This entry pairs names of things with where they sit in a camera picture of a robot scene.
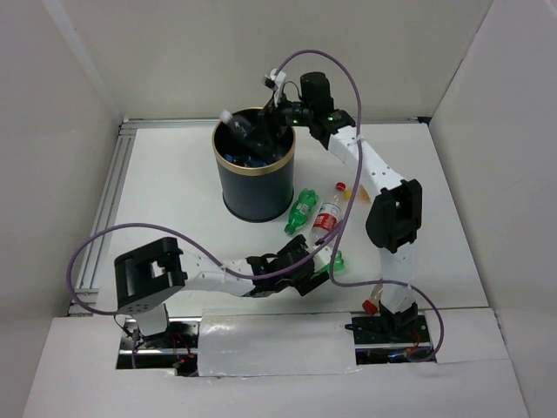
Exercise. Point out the small bottle with yellow cap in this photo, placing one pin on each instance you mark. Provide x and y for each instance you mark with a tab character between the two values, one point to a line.
361	194

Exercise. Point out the dark bin with gold rim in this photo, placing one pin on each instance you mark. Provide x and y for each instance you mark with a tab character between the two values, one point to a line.
254	194

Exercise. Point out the clear bottle with red label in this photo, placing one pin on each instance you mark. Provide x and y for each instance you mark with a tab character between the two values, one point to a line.
329	214

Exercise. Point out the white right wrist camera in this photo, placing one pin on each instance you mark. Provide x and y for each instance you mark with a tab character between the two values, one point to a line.
275	80

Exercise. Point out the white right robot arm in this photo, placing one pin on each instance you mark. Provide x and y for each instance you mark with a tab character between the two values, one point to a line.
396	213

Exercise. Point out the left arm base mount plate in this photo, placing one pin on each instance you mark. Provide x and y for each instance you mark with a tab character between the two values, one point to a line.
175	350

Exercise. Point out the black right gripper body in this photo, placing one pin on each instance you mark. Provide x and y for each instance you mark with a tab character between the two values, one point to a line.
298	113

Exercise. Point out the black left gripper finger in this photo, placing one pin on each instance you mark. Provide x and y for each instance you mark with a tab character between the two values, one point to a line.
296	245
308	284

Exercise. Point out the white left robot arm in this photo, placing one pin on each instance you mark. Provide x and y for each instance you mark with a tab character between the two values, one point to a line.
149	275

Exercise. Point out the clear bottle with blue label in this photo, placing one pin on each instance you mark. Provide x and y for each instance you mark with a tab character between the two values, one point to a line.
246	161

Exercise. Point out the green bottle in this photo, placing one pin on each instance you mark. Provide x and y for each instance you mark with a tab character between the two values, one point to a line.
301	210
339	264

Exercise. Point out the aluminium frame rail left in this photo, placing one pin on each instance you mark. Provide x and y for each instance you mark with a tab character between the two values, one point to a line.
86	282

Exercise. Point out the small bottle with red cap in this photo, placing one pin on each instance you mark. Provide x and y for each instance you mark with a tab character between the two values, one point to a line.
371	304

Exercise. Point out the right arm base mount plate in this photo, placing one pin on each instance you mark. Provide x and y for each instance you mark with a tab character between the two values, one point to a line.
378	340

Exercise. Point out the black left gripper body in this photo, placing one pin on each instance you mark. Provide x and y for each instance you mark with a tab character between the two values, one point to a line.
297	284

